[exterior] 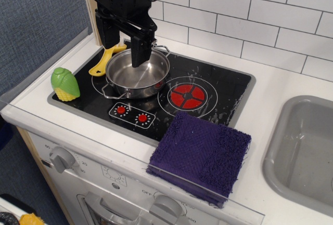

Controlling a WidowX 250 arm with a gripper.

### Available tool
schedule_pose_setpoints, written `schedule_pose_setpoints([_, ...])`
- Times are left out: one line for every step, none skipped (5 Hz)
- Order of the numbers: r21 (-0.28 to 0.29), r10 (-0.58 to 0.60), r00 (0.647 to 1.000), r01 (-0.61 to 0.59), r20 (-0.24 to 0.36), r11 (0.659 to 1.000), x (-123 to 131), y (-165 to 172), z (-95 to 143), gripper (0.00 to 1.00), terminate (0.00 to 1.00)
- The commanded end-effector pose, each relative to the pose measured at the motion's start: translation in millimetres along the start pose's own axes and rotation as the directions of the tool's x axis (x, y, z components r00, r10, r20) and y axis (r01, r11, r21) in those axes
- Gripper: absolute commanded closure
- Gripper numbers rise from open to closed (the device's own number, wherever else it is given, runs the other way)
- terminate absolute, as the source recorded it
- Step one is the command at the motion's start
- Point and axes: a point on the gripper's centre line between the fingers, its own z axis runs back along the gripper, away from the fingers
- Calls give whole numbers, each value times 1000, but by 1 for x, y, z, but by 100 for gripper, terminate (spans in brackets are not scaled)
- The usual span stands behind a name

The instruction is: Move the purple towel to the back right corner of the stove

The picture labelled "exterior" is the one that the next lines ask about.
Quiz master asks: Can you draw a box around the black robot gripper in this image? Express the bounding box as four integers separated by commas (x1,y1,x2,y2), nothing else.
95,0,157,68

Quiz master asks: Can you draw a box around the left red stove knob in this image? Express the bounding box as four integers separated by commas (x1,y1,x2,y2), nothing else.
116,106,126,115

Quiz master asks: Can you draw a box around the red stove knob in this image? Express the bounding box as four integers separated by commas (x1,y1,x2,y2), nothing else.
137,114,148,123
116,106,126,115

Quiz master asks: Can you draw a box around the right red stove knob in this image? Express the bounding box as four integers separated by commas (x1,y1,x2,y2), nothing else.
137,114,148,123

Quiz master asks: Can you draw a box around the black toy stove top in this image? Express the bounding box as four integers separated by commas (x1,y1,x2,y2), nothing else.
47,39,257,142

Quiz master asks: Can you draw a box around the purple folded towel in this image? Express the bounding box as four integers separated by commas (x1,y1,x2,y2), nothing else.
146,112,251,207

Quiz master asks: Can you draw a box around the stainless steel pot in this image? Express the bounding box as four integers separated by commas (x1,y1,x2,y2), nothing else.
101,45,171,99

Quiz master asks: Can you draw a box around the toy corn cob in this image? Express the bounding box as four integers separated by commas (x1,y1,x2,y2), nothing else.
51,67,81,102

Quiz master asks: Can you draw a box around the left grey oven dial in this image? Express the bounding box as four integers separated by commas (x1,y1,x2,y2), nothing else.
49,147,75,174

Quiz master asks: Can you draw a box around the grey oven dial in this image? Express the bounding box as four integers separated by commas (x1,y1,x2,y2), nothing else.
149,195,183,224
49,147,75,174

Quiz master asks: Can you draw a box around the right grey oven dial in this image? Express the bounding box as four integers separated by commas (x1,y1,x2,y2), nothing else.
149,195,183,224

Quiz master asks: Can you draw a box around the yellow object on floor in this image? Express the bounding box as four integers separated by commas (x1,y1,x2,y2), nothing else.
19,213,45,225

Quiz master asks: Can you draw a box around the grey plastic sink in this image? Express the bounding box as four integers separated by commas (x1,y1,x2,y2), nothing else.
263,96,332,216

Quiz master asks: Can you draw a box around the grey oven door handle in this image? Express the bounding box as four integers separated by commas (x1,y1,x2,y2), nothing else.
84,192,157,224

